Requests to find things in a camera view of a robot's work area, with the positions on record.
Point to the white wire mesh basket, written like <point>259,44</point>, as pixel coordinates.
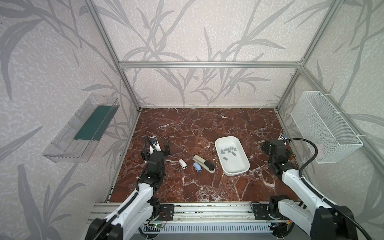
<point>320,122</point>

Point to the aluminium cage frame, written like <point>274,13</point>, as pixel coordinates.
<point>203,70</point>

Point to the pink item in basket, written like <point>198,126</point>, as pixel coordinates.
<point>321,151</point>

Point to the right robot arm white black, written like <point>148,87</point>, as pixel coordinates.
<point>316,215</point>

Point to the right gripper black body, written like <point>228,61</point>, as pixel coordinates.
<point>268,147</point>

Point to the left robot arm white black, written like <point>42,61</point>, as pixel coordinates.
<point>141,205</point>

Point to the blue staple remover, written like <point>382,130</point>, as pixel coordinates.
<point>197,167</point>

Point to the white plastic tray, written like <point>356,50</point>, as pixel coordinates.
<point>235,165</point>

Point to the grey staple strips pile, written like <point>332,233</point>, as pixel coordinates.
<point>228,152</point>

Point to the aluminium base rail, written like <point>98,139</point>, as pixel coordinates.
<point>217,212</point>

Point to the clear plastic wall bin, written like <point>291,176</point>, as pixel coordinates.
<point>78,139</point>

